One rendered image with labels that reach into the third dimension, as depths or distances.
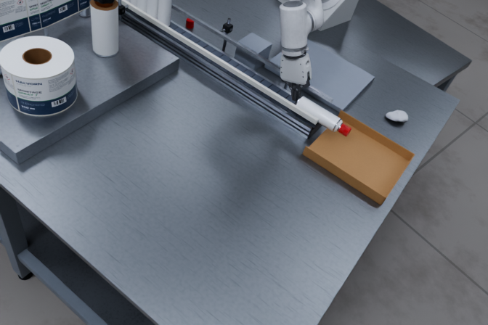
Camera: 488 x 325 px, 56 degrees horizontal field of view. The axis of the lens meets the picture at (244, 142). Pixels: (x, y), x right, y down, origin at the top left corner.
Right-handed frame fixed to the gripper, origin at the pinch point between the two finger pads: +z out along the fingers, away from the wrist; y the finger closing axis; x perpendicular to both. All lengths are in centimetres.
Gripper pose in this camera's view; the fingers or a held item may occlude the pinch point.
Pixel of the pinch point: (295, 93)
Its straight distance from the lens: 160.6
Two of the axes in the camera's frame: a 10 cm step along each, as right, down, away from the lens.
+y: -8.1, -2.7, 5.2
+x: -5.8, 5.1, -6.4
